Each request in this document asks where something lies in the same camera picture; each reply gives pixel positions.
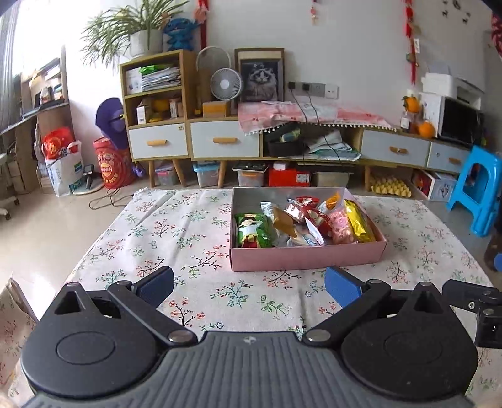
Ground black device on white base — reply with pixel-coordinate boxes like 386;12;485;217
74;165;103;196

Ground pink patterned cloth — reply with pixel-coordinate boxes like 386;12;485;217
238;100;397;136

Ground yellow toy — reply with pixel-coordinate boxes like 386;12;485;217
151;99;171;121

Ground green chip packet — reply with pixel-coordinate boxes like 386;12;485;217
234;213;277;249

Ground black power cables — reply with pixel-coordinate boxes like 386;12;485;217
290;82;342;161

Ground orange snack packet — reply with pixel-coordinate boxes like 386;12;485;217
323;190;346;212

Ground blue plush toy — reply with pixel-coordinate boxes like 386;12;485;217
163;18;195;51

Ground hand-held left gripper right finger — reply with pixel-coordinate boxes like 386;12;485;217
304;265;453;348

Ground framed cat picture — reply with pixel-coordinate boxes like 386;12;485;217
234;48;285;105

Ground floral tablecloth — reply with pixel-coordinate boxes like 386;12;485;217
0;187;495;397

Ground white desk fan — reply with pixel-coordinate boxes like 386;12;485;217
211;68;242;103

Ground beige storage box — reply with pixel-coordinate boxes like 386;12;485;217
312;170;350;188

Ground blue lid storage box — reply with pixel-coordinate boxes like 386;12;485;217
193;162;220;188

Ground black plastic bin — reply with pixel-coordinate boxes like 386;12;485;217
268;129;306;158

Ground red white snack packet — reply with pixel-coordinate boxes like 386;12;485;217
286;196;334;236

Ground wooden single drawer cabinet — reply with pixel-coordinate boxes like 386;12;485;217
190;115;263;189

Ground brown cardboard box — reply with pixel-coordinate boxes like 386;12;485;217
202;101;231;118

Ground tall wooden shelf cabinet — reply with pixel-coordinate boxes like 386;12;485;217
120;50;197;187

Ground potted green plant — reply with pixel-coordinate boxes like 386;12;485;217
80;0;189;67

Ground orange brown cake packet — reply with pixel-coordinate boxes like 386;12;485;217
272;206;299;236

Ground black lid storage box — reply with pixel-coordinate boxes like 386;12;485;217
232;163;268;188

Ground white shopping bag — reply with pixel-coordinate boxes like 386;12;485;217
44;141;84;197

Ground red cardboard box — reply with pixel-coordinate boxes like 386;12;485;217
269;168;311;187

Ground wooden bookshelf desk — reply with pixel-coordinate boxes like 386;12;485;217
0;45;71;193

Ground red plastic bag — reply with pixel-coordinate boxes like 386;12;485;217
42;126;75;159

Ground red hanging decoration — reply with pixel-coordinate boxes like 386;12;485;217
405;0;422;85

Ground yellow egg tray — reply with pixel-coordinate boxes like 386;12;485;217
371;176;412;197

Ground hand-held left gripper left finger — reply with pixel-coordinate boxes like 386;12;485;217
53;266;199;348

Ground low wooden TV cabinet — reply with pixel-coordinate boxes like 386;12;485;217
263;121;471;193

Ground small clear storage box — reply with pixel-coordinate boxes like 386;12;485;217
155;165;179;187

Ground pink cardboard box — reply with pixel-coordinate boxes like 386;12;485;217
228;187;389;272

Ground blue plastic stool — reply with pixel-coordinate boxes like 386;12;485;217
446;145;502;237

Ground pink nougat packet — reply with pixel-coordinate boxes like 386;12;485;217
327;210;354;246

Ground pile of papers and cloth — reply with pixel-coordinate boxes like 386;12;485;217
306;131;361;161

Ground black floor cable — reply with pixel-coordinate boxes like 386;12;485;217
89;187;134;210

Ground white blue printed box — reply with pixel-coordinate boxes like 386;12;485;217
412;169;457;201

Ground red gift bag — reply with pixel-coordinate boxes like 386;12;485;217
93;136;136;190

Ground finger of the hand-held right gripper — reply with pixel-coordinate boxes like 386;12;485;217
442;278;500;310

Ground white arched mesh screen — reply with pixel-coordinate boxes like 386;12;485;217
196;46;232;114

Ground white microwave oven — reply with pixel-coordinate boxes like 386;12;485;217
419;92;485;148

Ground wall socket strip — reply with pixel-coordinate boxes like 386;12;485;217
288;81;339;99

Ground purple plush toy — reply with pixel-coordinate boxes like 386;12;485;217
96;98;130;150

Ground stack of papers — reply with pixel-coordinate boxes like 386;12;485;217
139;65;182;93

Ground yellow snack packet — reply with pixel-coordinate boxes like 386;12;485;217
344;199;376;244

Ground white blue bread packet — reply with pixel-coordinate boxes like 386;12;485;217
288;225;326;247

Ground white printer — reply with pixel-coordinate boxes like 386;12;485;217
421;72;485;108

